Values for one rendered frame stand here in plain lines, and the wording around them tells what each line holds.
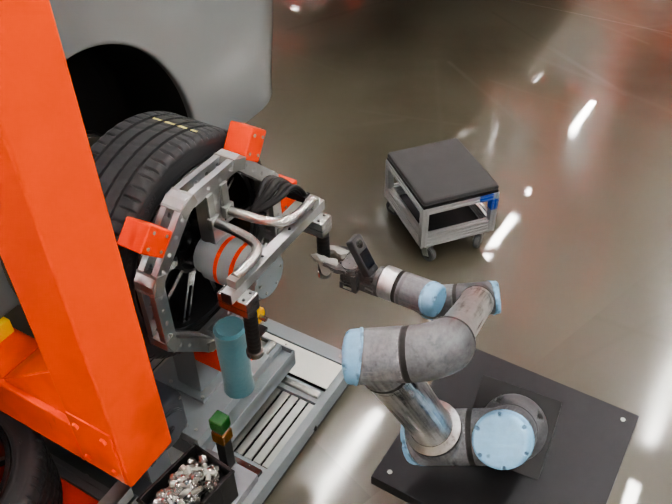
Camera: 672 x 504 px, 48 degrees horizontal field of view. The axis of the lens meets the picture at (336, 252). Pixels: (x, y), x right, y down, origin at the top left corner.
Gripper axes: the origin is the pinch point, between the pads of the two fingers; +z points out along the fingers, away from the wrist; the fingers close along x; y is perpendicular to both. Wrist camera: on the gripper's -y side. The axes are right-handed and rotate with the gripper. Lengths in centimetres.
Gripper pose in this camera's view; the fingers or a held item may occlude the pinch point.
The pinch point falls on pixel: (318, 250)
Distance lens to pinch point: 208.8
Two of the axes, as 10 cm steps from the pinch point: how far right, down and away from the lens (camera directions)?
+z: -8.6, -3.2, 3.9
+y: 0.2, 7.5, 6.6
